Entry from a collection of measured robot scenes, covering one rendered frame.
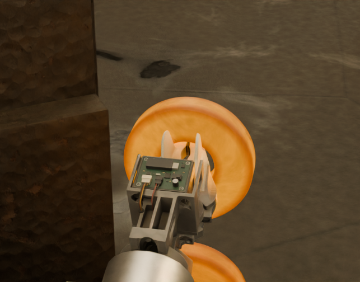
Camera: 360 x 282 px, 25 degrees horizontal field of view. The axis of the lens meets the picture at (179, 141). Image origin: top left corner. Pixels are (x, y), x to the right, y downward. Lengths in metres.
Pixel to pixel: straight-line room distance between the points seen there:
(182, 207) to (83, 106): 0.39
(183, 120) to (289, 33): 2.88
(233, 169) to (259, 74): 2.43
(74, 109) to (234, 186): 0.31
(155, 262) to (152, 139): 0.22
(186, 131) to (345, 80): 2.46
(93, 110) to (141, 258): 0.43
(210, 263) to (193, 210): 0.20
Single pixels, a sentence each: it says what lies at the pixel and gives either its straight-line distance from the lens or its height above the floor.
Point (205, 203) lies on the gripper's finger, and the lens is 0.89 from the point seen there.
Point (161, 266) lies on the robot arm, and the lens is 0.77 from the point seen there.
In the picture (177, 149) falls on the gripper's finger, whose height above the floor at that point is 0.93.
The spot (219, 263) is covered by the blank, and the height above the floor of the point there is 0.77.
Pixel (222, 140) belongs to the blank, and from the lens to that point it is 0.94.
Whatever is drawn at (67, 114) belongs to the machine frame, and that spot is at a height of 0.87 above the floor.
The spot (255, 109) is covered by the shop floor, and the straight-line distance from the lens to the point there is 3.08.
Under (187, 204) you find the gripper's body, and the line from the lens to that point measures 0.84.
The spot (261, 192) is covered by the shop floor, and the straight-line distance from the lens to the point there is 2.59.
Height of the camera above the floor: 1.40
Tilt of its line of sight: 29 degrees down
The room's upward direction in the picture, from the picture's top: straight up
